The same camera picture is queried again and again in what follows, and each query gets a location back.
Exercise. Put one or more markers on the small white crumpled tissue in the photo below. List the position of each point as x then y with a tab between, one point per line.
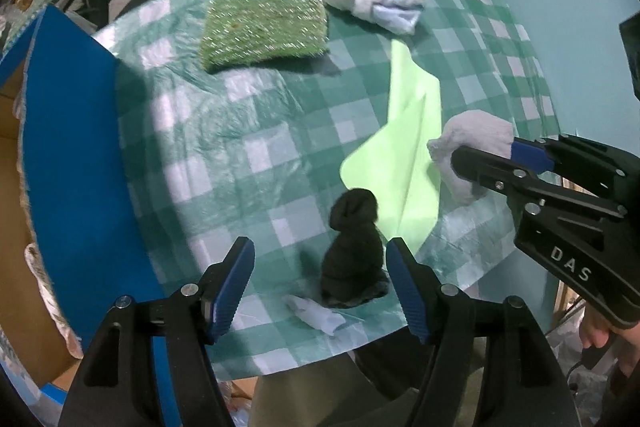
314	315

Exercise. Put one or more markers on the person's right hand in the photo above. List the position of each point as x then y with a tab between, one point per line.
595	331

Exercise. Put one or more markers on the green checkered tablecloth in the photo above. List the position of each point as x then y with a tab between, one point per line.
257	152

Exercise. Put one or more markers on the green sparkly knitted cloth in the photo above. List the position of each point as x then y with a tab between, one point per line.
247	32

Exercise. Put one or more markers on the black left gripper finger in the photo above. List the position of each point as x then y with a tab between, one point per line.
521	184

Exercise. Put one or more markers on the white patterned sock in box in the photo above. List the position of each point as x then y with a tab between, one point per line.
45	287

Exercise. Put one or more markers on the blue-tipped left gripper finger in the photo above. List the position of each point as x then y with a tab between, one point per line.
600	169

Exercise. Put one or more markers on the black sock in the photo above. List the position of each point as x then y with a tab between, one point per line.
352	268

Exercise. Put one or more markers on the blue cardboard box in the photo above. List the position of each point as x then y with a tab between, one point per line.
77	193

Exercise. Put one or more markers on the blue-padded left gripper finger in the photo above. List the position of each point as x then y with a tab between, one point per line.
416	286
222	287

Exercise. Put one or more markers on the light green cloth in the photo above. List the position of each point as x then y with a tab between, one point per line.
394	163

